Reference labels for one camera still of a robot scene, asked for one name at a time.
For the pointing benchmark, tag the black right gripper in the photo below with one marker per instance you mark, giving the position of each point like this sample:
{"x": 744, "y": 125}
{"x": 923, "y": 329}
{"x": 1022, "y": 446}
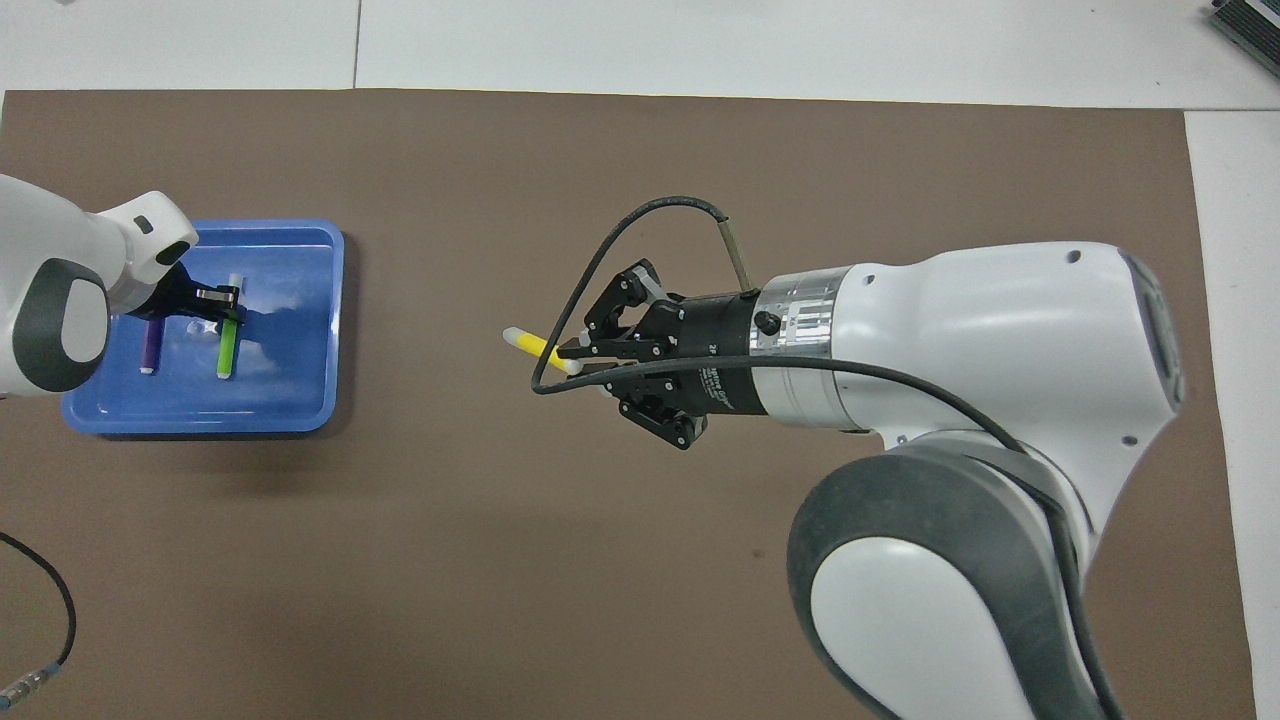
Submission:
{"x": 715, "y": 355}

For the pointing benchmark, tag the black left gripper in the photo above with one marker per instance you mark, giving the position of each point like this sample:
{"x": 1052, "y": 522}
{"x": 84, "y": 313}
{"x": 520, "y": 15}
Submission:
{"x": 180, "y": 295}

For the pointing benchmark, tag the green pen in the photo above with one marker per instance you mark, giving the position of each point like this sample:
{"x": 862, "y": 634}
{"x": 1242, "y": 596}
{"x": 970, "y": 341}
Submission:
{"x": 228, "y": 350}

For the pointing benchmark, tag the purple pen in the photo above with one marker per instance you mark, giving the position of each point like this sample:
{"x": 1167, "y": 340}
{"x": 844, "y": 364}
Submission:
{"x": 151, "y": 348}

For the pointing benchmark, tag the yellow pen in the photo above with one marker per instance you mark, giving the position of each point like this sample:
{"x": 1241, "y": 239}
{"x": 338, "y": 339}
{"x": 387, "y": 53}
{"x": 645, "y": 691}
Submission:
{"x": 535, "y": 345}

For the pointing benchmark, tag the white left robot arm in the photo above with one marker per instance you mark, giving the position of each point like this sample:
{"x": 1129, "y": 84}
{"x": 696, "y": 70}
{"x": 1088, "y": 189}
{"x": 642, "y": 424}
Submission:
{"x": 50, "y": 280}

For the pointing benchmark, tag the blue plastic tray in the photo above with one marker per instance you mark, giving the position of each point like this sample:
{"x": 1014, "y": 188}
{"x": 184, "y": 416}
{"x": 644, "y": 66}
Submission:
{"x": 290, "y": 380}

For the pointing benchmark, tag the brown table mat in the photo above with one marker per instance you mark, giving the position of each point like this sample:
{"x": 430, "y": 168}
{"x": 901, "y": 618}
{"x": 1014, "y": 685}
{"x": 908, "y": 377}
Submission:
{"x": 640, "y": 550}

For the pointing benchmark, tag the grey ribbed device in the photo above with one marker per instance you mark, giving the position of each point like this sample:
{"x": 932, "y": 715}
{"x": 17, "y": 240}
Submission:
{"x": 1255, "y": 25}

